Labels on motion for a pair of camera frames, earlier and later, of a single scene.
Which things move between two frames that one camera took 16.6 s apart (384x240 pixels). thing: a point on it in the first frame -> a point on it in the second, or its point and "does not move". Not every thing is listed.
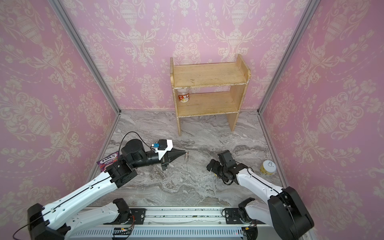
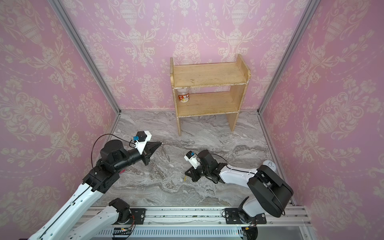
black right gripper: x=218 y=167 -> x=195 y=173
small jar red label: x=183 y=95 does not move
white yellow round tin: x=268 y=167 does not move
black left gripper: x=171 y=156 -> x=147 y=153
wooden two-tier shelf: x=236 y=75 does not move
